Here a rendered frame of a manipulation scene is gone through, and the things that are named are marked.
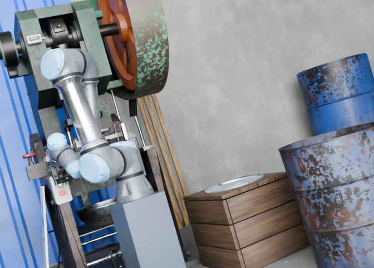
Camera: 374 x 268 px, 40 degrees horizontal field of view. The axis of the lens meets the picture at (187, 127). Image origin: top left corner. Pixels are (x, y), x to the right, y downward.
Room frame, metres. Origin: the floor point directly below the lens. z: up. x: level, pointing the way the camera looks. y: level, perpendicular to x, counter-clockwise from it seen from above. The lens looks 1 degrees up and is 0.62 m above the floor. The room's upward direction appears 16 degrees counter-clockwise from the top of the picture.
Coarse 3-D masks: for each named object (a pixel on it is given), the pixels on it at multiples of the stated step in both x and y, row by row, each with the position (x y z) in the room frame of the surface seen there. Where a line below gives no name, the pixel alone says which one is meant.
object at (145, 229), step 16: (160, 192) 2.01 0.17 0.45; (112, 208) 2.05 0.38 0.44; (128, 208) 1.94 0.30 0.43; (144, 208) 1.97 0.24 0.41; (160, 208) 2.00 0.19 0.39; (128, 224) 1.93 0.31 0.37; (144, 224) 1.96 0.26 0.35; (160, 224) 1.99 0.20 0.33; (128, 240) 1.98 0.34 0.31; (144, 240) 1.95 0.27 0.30; (160, 240) 1.98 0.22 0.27; (176, 240) 2.01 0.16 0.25; (128, 256) 2.03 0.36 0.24; (144, 256) 1.95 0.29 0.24; (160, 256) 1.97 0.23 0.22; (176, 256) 2.00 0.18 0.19
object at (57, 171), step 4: (52, 168) 2.18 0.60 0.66; (56, 168) 2.13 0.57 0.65; (60, 168) 2.15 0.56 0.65; (52, 172) 2.17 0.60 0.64; (56, 172) 2.17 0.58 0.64; (60, 172) 2.17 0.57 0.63; (64, 172) 2.18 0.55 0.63; (56, 176) 2.17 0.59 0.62; (60, 176) 2.16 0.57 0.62; (64, 176) 2.16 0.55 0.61; (68, 176) 2.18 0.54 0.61; (56, 180) 2.19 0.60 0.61; (60, 180) 2.17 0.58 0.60; (64, 180) 2.20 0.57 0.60; (68, 180) 2.21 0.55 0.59
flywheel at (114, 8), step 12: (108, 0) 3.03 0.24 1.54; (120, 0) 2.86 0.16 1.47; (108, 12) 3.10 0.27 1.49; (120, 12) 2.86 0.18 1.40; (120, 24) 2.82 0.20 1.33; (108, 36) 3.17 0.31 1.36; (120, 36) 2.87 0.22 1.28; (132, 36) 2.81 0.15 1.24; (108, 48) 3.19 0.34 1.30; (120, 48) 3.06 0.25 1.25; (132, 48) 2.84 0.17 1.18; (120, 60) 3.13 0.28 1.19; (132, 60) 2.90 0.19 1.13; (120, 72) 3.08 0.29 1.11; (132, 72) 2.96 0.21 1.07; (132, 84) 2.90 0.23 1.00
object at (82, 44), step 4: (80, 44) 2.69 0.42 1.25; (84, 44) 2.69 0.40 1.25; (48, 48) 2.63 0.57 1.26; (84, 48) 2.69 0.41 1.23; (56, 92) 2.70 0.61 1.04; (60, 92) 2.62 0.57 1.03; (56, 96) 2.73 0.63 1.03; (60, 96) 2.63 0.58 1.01; (56, 100) 2.77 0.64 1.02; (60, 100) 2.64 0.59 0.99; (60, 104) 2.78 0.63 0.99
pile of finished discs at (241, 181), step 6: (234, 180) 2.57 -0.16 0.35; (240, 180) 2.47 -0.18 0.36; (246, 180) 2.41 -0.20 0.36; (252, 180) 2.38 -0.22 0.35; (216, 186) 2.55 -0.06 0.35; (222, 186) 2.43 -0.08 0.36; (228, 186) 2.38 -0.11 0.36; (234, 186) 2.34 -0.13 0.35; (240, 186) 2.29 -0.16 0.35; (210, 192) 2.35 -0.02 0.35; (216, 192) 2.32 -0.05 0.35
